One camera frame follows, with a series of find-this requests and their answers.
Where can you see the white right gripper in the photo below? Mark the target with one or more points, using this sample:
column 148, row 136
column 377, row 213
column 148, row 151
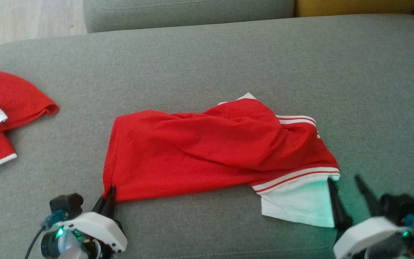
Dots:
column 365, row 233

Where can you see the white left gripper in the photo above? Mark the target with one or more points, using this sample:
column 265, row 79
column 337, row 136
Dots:
column 99, row 228

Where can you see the red Bulls basketball jersey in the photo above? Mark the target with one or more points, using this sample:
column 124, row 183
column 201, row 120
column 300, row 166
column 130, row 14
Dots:
column 192, row 151

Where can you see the red shorts with white stripe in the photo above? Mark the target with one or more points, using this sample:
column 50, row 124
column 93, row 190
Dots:
column 16, row 97

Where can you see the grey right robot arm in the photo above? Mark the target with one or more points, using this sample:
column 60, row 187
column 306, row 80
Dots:
column 394, row 248

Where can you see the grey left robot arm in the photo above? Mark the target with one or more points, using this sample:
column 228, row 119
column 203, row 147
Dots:
column 67, row 246

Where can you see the large grey sofa seat cushion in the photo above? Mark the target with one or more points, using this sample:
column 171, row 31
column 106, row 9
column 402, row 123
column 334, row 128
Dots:
column 228, row 64

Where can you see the big yellow sofa back cushion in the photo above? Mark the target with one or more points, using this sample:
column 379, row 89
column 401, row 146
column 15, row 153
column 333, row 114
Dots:
column 354, row 7

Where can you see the small grey sofa seat cushion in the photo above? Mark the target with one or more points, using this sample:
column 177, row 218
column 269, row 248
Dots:
column 192, row 14

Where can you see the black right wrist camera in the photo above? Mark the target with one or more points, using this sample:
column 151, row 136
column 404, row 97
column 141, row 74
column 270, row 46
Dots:
column 401, row 207

